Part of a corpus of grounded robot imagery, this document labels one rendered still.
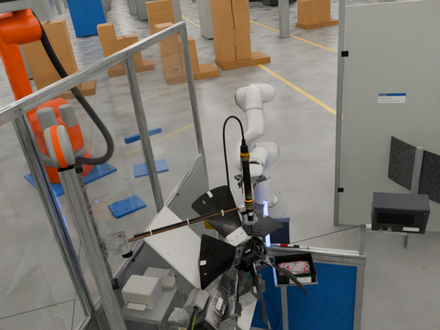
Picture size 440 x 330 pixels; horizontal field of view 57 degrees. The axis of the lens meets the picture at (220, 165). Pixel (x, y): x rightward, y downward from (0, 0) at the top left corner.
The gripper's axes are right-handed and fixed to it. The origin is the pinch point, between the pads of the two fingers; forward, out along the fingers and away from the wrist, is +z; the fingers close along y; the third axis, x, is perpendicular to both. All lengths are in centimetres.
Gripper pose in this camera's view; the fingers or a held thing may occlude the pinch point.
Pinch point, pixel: (247, 184)
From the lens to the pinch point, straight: 183.8
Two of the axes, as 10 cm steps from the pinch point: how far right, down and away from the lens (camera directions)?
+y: -9.6, -0.3, 2.9
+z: -2.7, 4.7, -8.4
